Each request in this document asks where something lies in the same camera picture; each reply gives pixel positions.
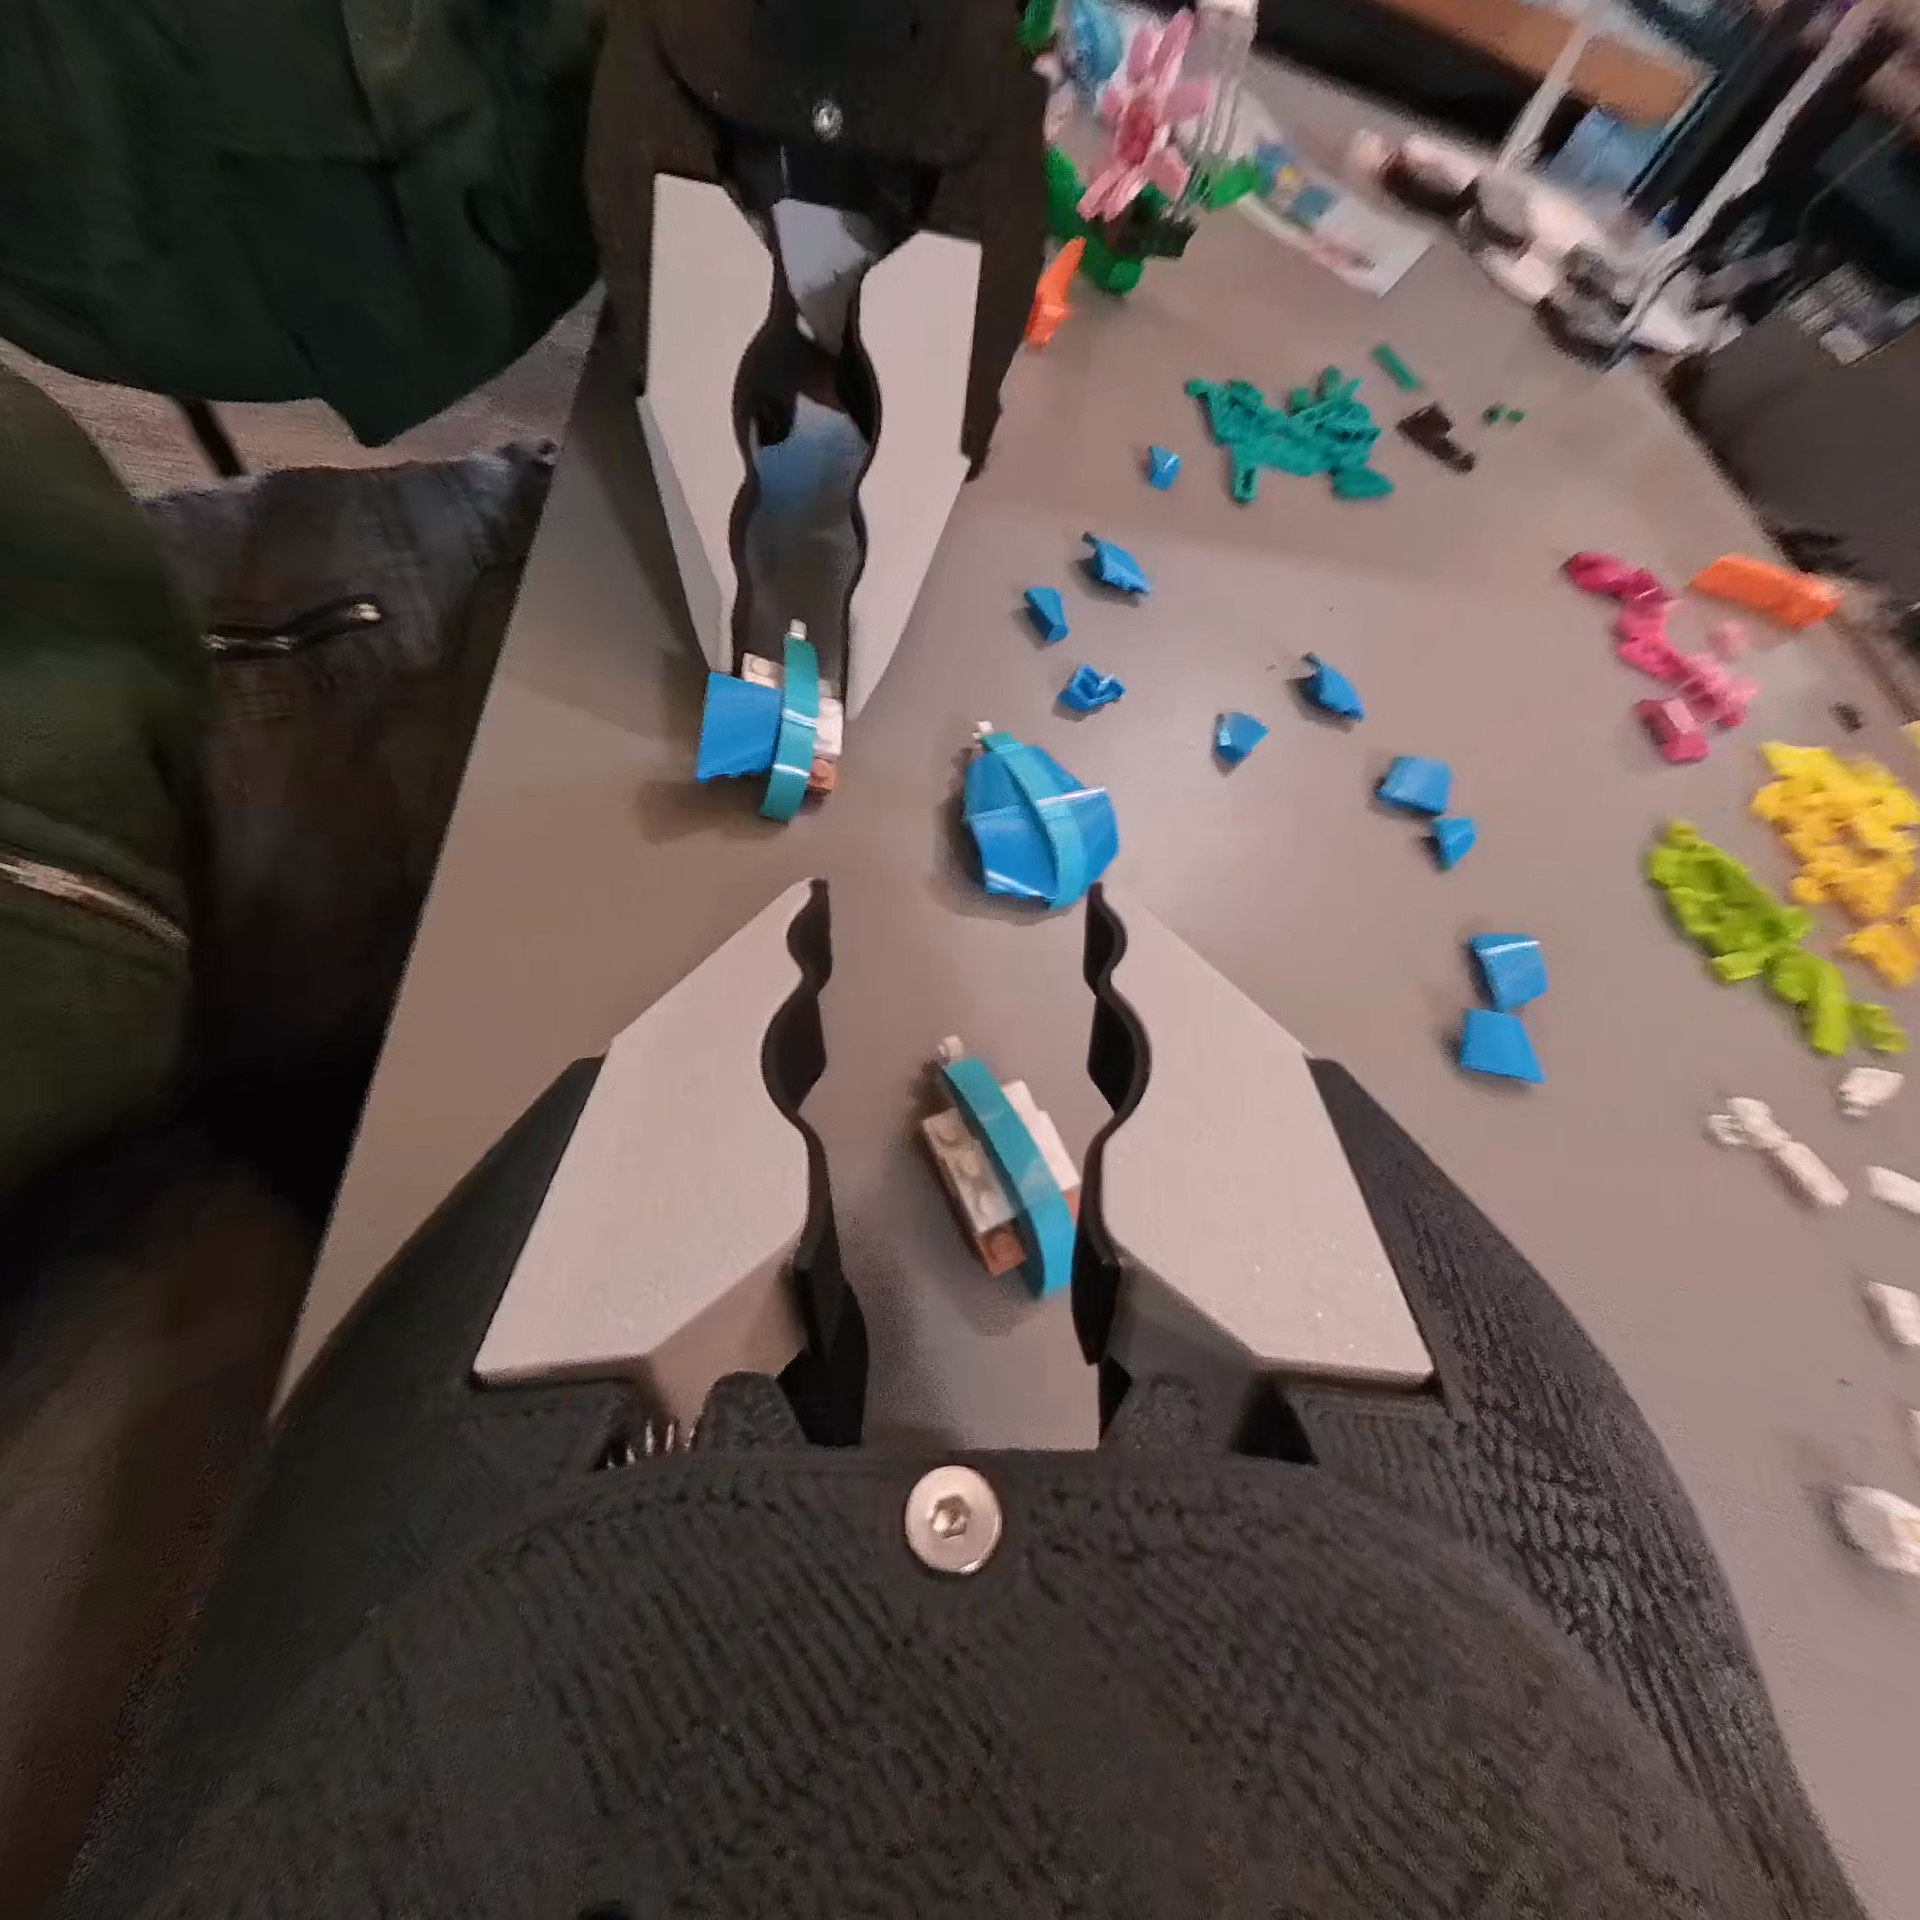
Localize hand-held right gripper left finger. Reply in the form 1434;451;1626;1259
474;876;868;1445

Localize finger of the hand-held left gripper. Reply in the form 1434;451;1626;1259
832;225;986;708
637;171;785;680

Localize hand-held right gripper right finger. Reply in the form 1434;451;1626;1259
1071;883;1438;1445

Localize teal arch white brick assembly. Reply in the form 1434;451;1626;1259
922;1035;1085;1304

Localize blue and white brick assembly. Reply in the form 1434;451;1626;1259
694;618;850;824

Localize small orange toy piece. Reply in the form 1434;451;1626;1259
1024;237;1088;351

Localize pink flower toy brick model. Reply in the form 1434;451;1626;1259
1043;7;1270;297

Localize heap of teal green bricks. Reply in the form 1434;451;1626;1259
1182;364;1396;505

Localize dark grey zipped bag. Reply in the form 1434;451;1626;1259
144;438;560;1217

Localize round blue toy brick model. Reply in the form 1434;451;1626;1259
961;724;1123;912

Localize scattered loose blue toy bricks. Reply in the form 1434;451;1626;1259
1019;442;1554;1088

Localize instruction booklet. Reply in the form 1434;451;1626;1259
1238;142;1442;297

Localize scattered white toy bricks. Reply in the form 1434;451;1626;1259
1702;1058;1920;1580

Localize heap of lime toy bricks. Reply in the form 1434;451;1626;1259
1643;819;1910;1056

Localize heap of pink toy bricks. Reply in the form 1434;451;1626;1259
1559;546;1761;767

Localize heap of yellow toy bricks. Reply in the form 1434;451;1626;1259
1747;739;1920;988

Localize person's dark green jacket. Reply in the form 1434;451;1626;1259
0;366;214;1217

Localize long orange toy brick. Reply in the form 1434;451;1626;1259
1691;553;1844;631

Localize white metal stand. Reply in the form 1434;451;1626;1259
1501;0;1920;362

